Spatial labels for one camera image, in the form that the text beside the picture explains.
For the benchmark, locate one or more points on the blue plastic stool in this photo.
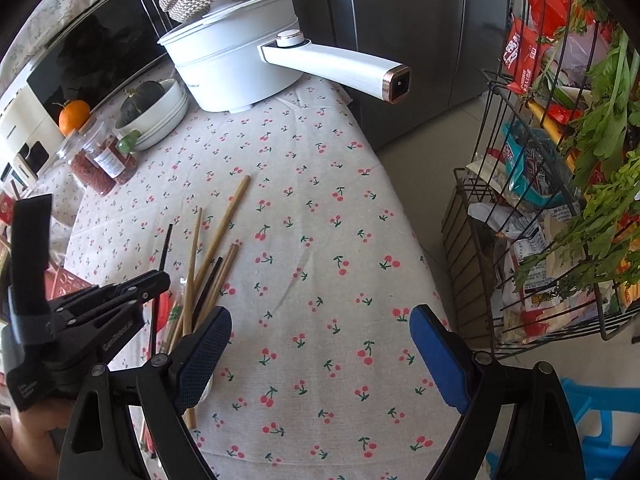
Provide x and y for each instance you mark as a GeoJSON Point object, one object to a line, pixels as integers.
{"type": "Point", "coordinates": [600, 410]}

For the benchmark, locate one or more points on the paper-wrapped chopsticks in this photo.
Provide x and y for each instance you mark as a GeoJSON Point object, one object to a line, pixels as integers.
{"type": "Point", "coordinates": [175, 315]}

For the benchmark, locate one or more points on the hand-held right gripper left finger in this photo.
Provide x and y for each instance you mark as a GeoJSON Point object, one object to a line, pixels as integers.
{"type": "Point", "coordinates": [200, 360]}

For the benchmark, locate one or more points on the person's left hand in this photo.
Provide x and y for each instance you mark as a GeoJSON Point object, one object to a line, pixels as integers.
{"type": "Point", "coordinates": [35, 435]}

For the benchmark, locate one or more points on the black microwave oven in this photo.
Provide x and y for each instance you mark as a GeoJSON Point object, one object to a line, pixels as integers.
{"type": "Point", "coordinates": [90, 55]}

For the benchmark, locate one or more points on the small green object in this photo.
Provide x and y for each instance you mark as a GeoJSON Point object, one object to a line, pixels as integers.
{"type": "Point", "coordinates": [129, 141]}

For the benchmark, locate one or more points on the green celery bunch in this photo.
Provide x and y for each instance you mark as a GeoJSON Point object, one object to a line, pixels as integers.
{"type": "Point", "coordinates": [600, 130]}

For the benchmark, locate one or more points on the jar of red berries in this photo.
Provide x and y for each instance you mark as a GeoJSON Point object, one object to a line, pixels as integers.
{"type": "Point", "coordinates": [92, 175]}

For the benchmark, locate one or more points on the floral dust cloth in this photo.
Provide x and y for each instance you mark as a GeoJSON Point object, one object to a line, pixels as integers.
{"type": "Point", "coordinates": [60, 5]}

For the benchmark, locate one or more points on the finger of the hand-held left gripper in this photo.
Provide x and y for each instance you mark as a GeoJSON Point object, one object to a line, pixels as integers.
{"type": "Point", "coordinates": [110, 317]}
{"type": "Point", "coordinates": [125, 290]}

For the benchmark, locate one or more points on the dark green pumpkin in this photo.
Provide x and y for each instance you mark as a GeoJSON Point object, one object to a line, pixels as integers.
{"type": "Point", "coordinates": [142, 100]}

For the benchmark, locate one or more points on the white snack packet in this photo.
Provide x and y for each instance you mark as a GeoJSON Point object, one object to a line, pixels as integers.
{"type": "Point", "coordinates": [530, 270]}

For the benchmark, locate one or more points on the white electric pot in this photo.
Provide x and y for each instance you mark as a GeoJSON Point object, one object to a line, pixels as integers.
{"type": "Point", "coordinates": [225, 70]}

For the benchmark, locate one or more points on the white air fryer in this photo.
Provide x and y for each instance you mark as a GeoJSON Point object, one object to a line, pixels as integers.
{"type": "Point", "coordinates": [25, 120]}

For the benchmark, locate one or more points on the red chopstick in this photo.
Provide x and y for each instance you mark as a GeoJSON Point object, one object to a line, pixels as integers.
{"type": "Point", "coordinates": [155, 320]}

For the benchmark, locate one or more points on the red cardboard box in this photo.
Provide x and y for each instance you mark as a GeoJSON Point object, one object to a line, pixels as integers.
{"type": "Point", "coordinates": [65, 280]}

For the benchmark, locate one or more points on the white bowl stack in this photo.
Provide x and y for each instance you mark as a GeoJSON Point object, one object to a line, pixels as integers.
{"type": "Point", "coordinates": [165, 120]}

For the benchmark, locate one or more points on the labelled spice jar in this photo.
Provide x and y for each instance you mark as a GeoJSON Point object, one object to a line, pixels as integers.
{"type": "Point", "coordinates": [112, 160]}

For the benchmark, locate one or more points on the red white-print snack packet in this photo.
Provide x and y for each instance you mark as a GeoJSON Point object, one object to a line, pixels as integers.
{"type": "Point", "coordinates": [525, 50]}

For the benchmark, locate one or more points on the orange fruit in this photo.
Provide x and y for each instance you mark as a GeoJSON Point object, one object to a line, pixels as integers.
{"type": "Point", "coordinates": [74, 117]}

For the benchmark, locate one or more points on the grey refrigerator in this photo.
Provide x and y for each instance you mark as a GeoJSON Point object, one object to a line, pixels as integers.
{"type": "Point", "coordinates": [425, 35]}

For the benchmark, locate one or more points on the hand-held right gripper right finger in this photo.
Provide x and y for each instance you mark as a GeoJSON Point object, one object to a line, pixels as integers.
{"type": "Point", "coordinates": [442, 360]}

